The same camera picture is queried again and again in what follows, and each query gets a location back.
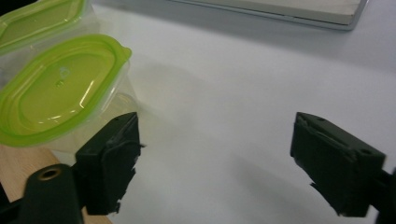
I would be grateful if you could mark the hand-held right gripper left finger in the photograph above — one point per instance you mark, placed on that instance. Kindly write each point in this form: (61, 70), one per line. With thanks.
(106, 168)

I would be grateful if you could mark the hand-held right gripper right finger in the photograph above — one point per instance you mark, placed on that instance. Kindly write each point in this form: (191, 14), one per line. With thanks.
(339, 168)

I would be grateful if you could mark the round container with green lid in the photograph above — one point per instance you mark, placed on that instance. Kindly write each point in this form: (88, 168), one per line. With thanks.
(62, 93)

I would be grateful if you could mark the rectangular container with green lid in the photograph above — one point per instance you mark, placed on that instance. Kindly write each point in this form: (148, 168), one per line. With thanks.
(37, 21)

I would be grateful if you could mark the pale grey table board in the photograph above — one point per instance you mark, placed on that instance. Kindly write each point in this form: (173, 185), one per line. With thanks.
(218, 93)

